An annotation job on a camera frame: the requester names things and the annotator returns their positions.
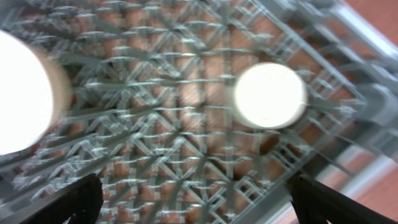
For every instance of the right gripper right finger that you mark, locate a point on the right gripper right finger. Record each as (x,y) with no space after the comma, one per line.
(314,202)

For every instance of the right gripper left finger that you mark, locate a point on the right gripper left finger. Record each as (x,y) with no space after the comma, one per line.
(79,202)

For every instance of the white cup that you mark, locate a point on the white cup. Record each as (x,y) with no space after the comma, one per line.
(269,96)

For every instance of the white bowl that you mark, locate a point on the white bowl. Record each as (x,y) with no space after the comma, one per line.
(35,94)

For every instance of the grey dishwasher rack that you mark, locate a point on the grey dishwasher rack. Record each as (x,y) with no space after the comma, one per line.
(151,111)

